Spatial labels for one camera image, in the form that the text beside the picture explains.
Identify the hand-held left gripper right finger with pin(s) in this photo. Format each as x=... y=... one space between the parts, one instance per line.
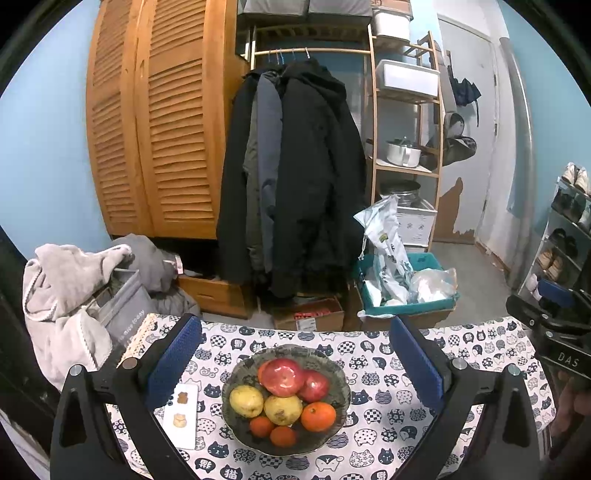
x=418 y=364

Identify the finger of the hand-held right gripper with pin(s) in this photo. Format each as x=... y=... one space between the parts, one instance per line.
x=556 y=290
x=521 y=309

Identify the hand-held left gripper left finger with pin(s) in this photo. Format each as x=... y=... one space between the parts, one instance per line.
x=178 y=355

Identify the yellow-green pear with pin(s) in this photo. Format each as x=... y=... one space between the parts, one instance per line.
x=282 y=410
x=247 y=400

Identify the green patterned bowl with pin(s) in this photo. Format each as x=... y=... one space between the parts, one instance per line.
x=334 y=369

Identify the red apple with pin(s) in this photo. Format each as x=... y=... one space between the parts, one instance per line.
x=284 y=376
x=315 y=385

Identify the small tangerine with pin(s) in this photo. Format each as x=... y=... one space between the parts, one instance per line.
x=262 y=426
x=282 y=436

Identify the person's right hand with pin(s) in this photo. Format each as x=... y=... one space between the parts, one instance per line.
x=568 y=406

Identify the large cardboard box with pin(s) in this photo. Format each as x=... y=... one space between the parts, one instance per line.
x=406 y=323

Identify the teal basket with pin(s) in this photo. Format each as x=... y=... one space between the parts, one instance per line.
x=401 y=309

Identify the grey storage bag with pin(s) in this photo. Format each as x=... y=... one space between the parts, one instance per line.
x=124 y=314

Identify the wooden drawer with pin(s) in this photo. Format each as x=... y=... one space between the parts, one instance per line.
x=207 y=293

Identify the cat print tablecloth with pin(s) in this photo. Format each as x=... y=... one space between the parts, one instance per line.
x=369 y=415

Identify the white sticker sheet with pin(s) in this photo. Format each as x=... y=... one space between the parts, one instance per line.
x=184 y=429

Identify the clear plastic bag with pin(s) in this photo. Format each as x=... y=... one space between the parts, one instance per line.
x=434 y=284

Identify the dark grey garment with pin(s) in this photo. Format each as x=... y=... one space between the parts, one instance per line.
x=143 y=258

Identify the cardboard box with red packets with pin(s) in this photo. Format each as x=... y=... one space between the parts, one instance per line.
x=323 y=323

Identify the shoe rack with shoes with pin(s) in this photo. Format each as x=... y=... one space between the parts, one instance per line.
x=577 y=175

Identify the metal pipe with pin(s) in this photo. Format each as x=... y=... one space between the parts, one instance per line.
x=526 y=161

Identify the white patterned box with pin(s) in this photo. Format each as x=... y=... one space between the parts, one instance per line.
x=418 y=226

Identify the light grey fleece robe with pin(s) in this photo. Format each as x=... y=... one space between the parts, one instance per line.
x=55 y=300

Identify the white door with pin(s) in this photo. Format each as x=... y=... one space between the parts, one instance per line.
x=480 y=161

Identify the steel pot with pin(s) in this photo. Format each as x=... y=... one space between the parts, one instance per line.
x=406 y=194

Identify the dark hanging bag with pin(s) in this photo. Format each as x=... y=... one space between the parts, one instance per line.
x=457 y=150

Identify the olive green jacket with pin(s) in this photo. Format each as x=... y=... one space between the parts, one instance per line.
x=251 y=184

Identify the grey hanging pouch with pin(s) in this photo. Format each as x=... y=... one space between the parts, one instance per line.
x=455 y=124

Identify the white pot with lid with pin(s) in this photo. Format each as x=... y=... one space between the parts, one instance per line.
x=401 y=154

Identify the black hooded coat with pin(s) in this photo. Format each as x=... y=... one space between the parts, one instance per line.
x=314 y=184

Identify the dark blue umbrella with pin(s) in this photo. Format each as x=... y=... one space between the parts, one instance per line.
x=466 y=92

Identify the grey jacket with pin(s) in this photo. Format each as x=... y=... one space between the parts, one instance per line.
x=268 y=152

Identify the wooden louvered wardrobe door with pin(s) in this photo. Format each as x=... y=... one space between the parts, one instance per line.
x=184 y=115
x=115 y=115

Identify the bamboo shelf rack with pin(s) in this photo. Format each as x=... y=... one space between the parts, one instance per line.
x=371 y=115

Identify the large white storage box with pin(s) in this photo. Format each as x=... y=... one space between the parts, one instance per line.
x=406 y=78

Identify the small white storage box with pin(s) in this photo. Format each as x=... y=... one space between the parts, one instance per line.
x=392 y=23

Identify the wooden slatted shelf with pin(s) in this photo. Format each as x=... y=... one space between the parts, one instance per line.
x=314 y=33

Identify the grey fabric bin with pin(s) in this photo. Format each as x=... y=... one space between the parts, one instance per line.
x=339 y=5
x=272 y=5

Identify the wooden clothes rail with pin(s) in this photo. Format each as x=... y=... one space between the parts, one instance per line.
x=323 y=50

